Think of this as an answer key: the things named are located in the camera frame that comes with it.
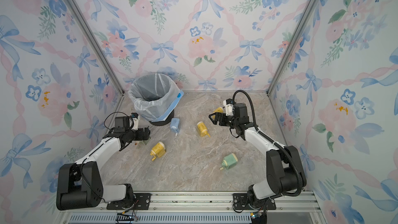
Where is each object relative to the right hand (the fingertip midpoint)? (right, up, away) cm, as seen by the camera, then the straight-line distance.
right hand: (216, 116), depth 88 cm
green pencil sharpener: (+6, -23, -8) cm, 25 cm away
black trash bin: (-30, -4, 0) cm, 31 cm away
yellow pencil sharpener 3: (-31, -18, -4) cm, 37 cm away
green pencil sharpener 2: (-43, -15, 0) cm, 46 cm away
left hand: (-43, -9, +3) cm, 44 cm away
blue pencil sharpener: (-24, -6, +5) cm, 25 cm away
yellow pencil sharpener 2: (+3, +4, +12) cm, 13 cm away
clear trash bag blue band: (-39, +13, +12) cm, 43 cm away
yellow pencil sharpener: (-8, -8, +3) cm, 12 cm away
